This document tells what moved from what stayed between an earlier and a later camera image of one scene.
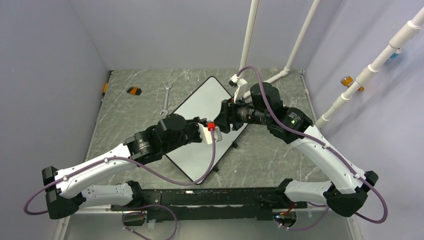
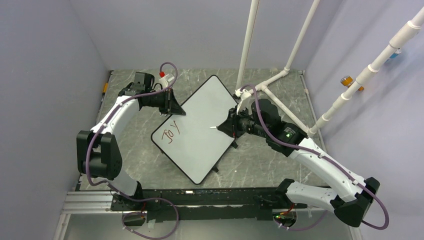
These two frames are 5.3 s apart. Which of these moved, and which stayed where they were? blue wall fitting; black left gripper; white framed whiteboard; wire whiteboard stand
Moved: black left gripper
Stayed: blue wall fitting; white framed whiteboard; wire whiteboard stand
